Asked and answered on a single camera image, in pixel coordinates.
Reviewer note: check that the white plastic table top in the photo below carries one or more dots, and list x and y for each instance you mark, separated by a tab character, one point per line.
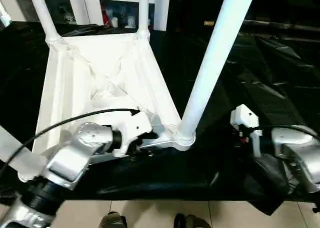
100	83

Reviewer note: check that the white plastic table leg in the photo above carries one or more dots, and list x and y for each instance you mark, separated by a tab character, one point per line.
215	63
143	13
17	150
45	16

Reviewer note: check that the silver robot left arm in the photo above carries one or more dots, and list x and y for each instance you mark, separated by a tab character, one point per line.
82	143

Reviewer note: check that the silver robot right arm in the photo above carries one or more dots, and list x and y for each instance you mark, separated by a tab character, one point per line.
295	150

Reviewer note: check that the black work surface mat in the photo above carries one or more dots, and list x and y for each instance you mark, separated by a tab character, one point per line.
262	75

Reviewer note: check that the brown round robot part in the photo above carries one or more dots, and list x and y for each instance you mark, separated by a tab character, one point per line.
190	220
111	219

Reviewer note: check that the long dark metal rod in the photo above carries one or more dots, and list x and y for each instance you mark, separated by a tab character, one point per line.
280	26

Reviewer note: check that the small yellow label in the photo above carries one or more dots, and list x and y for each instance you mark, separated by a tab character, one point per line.
209	23

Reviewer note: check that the small white jar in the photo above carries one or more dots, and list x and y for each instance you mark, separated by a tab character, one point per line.
130	21
114	22

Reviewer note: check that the red bottle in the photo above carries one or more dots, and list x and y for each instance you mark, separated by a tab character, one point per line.
107	16

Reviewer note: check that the black backdrop cloth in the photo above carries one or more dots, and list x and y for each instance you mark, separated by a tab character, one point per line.
280	3

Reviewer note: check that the white teal patterned curtain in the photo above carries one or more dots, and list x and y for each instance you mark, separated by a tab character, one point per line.
5	13

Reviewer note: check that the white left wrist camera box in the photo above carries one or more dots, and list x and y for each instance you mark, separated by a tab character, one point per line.
135	128

